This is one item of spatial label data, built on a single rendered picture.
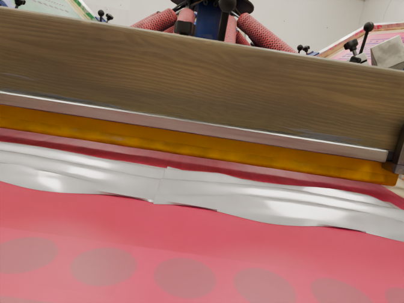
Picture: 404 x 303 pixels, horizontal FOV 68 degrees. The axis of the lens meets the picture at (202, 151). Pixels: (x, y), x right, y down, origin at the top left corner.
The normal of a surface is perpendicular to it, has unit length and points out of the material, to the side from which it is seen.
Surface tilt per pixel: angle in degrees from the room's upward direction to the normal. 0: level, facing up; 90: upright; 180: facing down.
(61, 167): 33
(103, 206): 0
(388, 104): 90
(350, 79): 90
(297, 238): 0
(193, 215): 0
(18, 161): 28
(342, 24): 90
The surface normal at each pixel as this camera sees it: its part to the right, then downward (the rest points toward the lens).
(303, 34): 0.00, 0.22
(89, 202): 0.15, -0.97
